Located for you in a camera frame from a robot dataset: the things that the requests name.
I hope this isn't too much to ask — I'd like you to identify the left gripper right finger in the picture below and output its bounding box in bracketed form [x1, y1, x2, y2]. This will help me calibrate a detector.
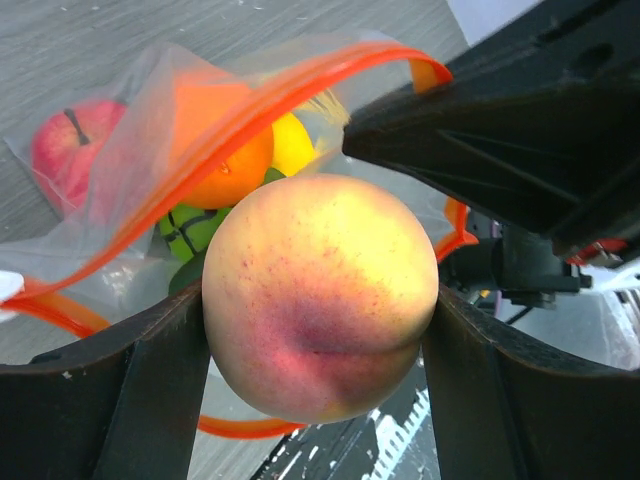
[423, 287, 639, 479]

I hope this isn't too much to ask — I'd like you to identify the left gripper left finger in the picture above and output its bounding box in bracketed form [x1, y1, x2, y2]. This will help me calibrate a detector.
[1, 283, 210, 479]

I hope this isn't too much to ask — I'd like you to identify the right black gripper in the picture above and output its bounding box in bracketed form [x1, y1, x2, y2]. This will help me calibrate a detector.
[342, 0, 639, 308]

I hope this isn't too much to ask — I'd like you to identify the dark green avocado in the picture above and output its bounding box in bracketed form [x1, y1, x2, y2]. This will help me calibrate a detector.
[168, 250, 206, 295]

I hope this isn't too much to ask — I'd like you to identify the green striped melon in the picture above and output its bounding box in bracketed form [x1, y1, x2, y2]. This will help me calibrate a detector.
[157, 205, 232, 263]

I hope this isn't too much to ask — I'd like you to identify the peach fruit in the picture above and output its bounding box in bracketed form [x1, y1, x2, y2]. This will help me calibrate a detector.
[202, 173, 438, 424]

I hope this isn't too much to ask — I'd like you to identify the clear zip top bag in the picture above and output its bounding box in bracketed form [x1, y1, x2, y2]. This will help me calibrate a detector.
[1, 41, 474, 439]

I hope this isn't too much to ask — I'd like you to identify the yellow lemon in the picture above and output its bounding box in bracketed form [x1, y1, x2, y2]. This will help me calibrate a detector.
[271, 113, 316, 177]

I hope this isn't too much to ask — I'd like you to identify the red apple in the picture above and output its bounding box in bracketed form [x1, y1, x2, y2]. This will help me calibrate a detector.
[30, 99, 126, 216]

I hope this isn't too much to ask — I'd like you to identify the orange fruit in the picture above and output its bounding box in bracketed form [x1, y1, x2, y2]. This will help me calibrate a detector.
[169, 72, 274, 209]

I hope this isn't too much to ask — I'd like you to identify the white slotted cable duct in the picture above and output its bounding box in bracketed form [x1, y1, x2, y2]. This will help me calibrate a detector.
[362, 388, 431, 480]

